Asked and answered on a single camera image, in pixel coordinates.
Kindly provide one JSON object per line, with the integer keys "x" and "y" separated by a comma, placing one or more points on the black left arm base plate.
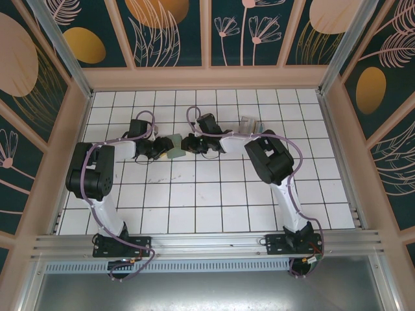
{"x": 142, "y": 246}

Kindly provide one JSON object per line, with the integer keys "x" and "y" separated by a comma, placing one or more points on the clear plastic bag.
{"x": 248, "y": 124}

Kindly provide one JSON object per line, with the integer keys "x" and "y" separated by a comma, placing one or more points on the grey metal sheet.
{"x": 207, "y": 291}

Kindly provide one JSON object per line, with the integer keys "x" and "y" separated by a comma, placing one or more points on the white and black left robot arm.
{"x": 94, "y": 175}

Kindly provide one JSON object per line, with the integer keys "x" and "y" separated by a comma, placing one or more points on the aluminium frame post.
{"x": 63, "y": 48}
{"x": 344, "y": 48}

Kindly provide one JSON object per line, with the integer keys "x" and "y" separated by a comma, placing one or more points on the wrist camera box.
{"x": 207, "y": 123}
{"x": 137, "y": 128}

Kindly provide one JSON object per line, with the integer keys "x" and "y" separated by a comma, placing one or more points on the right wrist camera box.
{"x": 207, "y": 123}

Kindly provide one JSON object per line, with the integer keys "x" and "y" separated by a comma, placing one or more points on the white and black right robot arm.
{"x": 269, "y": 158}

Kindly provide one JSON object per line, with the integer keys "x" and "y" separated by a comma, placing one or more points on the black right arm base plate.
{"x": 275, "y": 244}

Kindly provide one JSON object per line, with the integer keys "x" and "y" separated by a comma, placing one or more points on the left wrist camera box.
{"x": 137, "y": 128}

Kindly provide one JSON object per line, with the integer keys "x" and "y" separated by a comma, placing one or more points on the aluminium mounting rail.
{"x": 207, "y": 243}

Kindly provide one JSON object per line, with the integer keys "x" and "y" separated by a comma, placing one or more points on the blue credit card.
{"x": 259, "y": 127}

